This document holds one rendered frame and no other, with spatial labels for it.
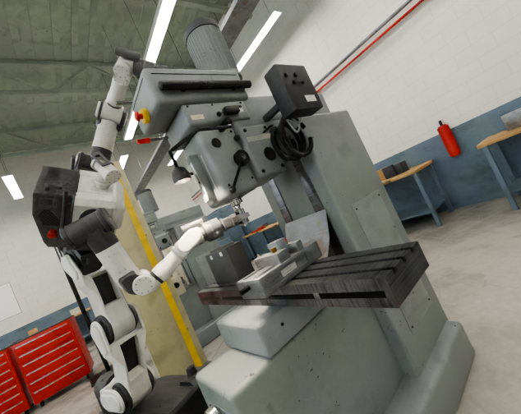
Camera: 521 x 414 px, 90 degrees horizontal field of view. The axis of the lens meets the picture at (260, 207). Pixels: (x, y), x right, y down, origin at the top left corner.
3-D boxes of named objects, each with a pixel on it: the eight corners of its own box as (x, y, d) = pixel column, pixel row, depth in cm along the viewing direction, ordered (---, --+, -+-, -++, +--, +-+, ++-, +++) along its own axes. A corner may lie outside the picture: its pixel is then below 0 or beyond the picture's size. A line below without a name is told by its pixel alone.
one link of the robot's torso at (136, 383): (109, 412, 125) (83, 321, 119) (145, 380, 142) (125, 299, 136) (127, 424, 117) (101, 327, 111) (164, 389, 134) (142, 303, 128)
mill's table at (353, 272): (398, 309, 62) (384, 278, 62) (201, 305, 159) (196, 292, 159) (429, 265, 76) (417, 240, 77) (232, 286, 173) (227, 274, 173)
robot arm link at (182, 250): (205, 235, 108) (181, 259, 103) (205, 238, 116) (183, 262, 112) (192, 224, 108) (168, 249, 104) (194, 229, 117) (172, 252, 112)
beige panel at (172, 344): (173, 417, 212) (63, 163, 220) (160, 402, 243) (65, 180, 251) (224, 372, 244) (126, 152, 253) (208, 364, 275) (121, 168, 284)
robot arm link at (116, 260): (130, 307, 95) (93, 257, 89) (129, 296, 106) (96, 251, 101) (159, 287, 99) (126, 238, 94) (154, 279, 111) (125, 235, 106)
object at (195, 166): (209, 200, 110) (188, 155, 110) (205, 203, 113) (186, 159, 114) (216, 197, 112) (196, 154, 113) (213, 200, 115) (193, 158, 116)
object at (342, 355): (313, 591, 76) (228, 399, 78) (254, 520, 101) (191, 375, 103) (411, 387, 126) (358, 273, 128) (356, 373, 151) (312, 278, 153)
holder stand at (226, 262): (239, 280, 136) (223, 246, 136) (217, 285, 151) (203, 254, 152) (255, 270, 144) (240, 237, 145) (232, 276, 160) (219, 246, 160)
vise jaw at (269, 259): (281, 264, 95) (276, 254, 95) (257, 269, 106) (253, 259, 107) (291, 256, 99) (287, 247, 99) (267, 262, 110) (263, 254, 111)
